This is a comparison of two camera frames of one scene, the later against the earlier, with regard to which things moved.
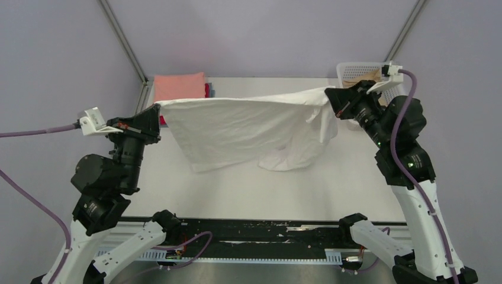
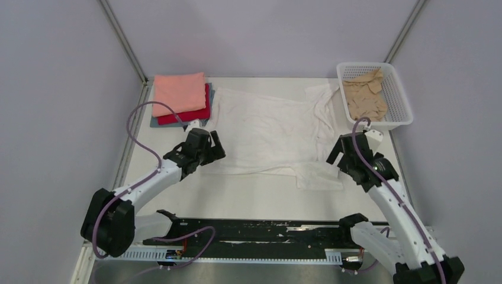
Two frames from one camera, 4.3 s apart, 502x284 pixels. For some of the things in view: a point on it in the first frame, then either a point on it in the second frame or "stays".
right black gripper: x=343 y=100 -> x=334 y=152
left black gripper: x=145 y=124 -> x=215 y=152
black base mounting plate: x=255 y=234 stays
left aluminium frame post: x=123 y=38 stays
